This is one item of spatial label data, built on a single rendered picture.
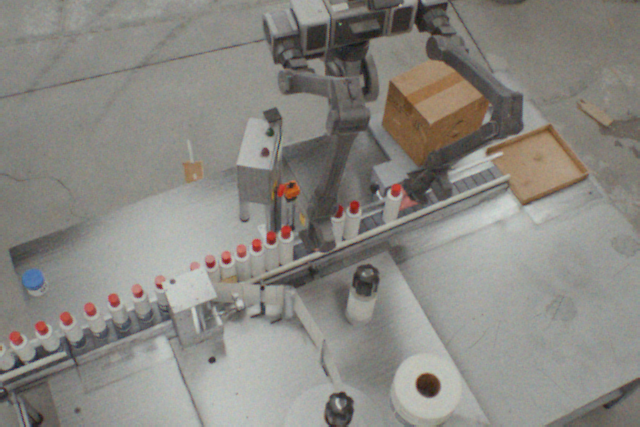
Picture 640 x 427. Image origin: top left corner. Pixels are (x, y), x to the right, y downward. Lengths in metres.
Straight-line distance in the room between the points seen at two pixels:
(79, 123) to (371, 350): 2.27
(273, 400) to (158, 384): 0.38
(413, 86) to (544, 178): 0.63
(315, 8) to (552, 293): 1.27
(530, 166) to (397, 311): 0.84
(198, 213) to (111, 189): 1.18
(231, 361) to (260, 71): 2.19
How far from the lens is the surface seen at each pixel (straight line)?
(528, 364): 2.69
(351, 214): 2.57
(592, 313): 2.85
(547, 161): 3.12
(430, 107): 2.78
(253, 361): 2.52
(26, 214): 3.98
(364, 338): 2.56
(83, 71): 4.46
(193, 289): 2.34
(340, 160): 2.14
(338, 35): 2.52
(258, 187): 2.23
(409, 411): 2.35
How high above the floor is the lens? 3.24
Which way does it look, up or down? 57 degrees down
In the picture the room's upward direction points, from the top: 3 degrees clockwise
